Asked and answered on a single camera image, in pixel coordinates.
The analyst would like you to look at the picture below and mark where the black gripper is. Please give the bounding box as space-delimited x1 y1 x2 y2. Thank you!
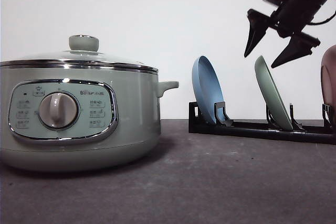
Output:
244 0 323 68

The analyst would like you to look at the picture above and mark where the green plate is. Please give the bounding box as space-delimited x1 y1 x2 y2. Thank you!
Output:
255 56 293 132

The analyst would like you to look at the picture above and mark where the glass steamer lid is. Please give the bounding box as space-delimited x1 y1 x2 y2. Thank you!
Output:
0 35 159 72

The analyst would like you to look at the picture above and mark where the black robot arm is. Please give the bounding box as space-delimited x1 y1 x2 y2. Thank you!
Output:
244 0 326 68

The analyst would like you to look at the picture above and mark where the pink plate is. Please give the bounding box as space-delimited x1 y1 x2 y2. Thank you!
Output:
320 45 336 114

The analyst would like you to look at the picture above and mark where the blue plate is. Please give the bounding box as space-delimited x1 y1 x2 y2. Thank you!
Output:
192 56 224 123

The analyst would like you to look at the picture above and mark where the green electric steamer pot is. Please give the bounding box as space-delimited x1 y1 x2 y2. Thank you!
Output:
0 65 179 172

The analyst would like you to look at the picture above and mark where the black dish rack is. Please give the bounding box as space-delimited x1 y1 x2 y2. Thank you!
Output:
189 101 336 144

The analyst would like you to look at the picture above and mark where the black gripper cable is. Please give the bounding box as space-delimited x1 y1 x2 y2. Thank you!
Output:
309 10 336 25

